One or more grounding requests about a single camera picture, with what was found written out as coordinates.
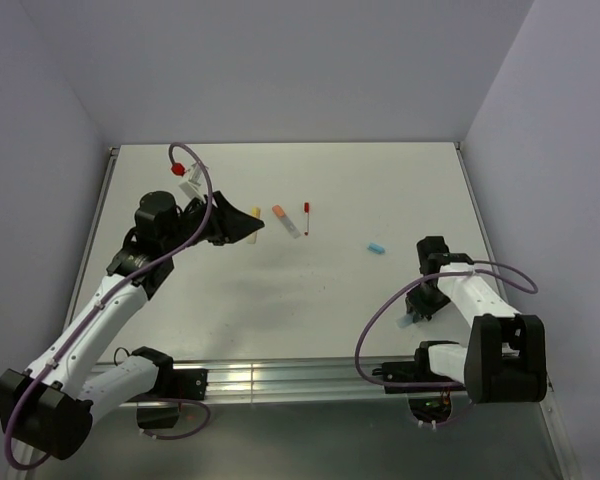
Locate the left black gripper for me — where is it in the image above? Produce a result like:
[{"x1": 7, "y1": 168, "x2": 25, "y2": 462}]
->
[{"x1": 162, "y1": 190, "x2": 264, "y2": 255}]

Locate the clear blue highlighter pen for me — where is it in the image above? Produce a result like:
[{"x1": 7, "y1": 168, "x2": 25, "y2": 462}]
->
[{"x1": 396, "y1": 315, "x2": 414, "y2": 329}]

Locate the clear orange highlighter pen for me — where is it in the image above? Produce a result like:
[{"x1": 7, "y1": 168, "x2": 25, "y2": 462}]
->
[{"x1": 273, "y1": 213, "x2": 302, "y2": 239}]

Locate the light blue pen cap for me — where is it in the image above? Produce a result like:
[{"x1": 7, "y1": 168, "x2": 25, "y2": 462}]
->
[{"x1": 367, "y1": 243, "x2": 385, "y2": 255}]

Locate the thin red pen refill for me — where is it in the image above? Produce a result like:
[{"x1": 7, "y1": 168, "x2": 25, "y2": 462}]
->
[{"x1": 304, "y1": 211, "x2": 310, "y2": 236}]

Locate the orange pen cap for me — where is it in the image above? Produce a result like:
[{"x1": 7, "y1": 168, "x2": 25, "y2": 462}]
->
[{"x1": 272, "y1": 205, "x2": 286, "y2": 218}]

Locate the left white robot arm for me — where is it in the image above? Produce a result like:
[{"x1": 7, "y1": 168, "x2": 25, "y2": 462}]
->
[{"x1": 0, "y1": 191, "x2": 264, "y2": 469}]

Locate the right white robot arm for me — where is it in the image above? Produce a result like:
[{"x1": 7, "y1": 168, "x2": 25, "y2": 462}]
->
[{"x1": 405, "y1": 236, "x2": 548, "y2": 404}]

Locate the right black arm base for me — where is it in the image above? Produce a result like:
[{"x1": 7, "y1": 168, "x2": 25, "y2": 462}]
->
[{"x1": 373, "y1": 361, "x2": 465, "y2": 394}]

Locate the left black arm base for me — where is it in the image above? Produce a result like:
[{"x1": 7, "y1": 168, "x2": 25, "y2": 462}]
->
[{"x1": 145, "y1": 368, "x2": 208, "y2": 401}]

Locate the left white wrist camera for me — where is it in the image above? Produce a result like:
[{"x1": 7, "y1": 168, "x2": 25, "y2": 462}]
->
[{"x1": 171, "y1": 159, "x2": 211, "y2": 200}]

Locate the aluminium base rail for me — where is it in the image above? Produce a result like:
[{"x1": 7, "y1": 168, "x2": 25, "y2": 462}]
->
[{"x1": 89, "y1": 349, "x2": 554, "y2": 409}]

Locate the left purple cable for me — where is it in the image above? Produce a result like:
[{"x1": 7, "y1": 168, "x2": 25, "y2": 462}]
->
[{"x1": 2, "y1": 143, "x2": 214, "y2": 470}]

